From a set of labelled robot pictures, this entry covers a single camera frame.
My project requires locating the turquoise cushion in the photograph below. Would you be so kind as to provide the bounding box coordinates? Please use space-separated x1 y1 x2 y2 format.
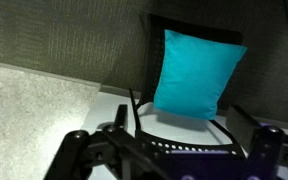
153 30 247 120

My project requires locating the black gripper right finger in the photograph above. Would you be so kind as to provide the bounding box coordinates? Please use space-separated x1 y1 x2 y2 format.
226 105 261 152

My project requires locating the black perforated chair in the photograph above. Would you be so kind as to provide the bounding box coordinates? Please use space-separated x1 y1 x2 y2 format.
129 14 244 157

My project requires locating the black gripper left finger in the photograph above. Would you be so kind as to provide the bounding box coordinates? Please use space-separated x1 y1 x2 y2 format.
114 104 128 129

